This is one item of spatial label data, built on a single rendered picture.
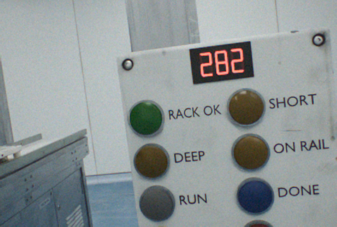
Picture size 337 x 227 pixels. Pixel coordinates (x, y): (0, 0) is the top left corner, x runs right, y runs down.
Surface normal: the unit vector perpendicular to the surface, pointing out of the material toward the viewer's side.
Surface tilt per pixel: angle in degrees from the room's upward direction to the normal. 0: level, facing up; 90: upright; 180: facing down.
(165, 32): 90
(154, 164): 91
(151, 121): 91
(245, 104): 87
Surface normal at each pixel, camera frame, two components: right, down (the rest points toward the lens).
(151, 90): -0.11, 0.09
